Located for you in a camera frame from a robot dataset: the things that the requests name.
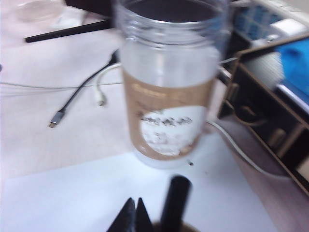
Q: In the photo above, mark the wooden desk shelf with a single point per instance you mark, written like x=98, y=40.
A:
x=231, y=96

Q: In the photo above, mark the blue wet wipes pack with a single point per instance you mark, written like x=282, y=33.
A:
x=294, y=60

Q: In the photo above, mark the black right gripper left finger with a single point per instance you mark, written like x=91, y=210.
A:
x=125, y=220

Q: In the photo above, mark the white power adapter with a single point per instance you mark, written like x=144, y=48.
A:
x=285, y=27

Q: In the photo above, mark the black flat board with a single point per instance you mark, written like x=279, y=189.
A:
x=67, y=31

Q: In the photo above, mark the silver laptop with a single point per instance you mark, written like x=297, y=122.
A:
x=265, y=70

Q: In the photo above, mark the clear plastic jar brown label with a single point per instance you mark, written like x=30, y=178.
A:
x=164, y=96

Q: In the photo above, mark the clear plastic lid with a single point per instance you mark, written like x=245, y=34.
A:
x=38, y=9

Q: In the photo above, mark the blue power strip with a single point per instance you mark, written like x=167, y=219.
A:
x=253, y=19

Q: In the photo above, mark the thick black marker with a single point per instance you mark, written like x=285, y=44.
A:
x=176, y=198

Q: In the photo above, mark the white paper sheet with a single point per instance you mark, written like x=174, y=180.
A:
x=72, y=198

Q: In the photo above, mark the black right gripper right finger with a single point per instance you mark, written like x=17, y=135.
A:
x=142, y=220

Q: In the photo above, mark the small metal screw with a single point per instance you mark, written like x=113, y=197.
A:
x=191, y=163

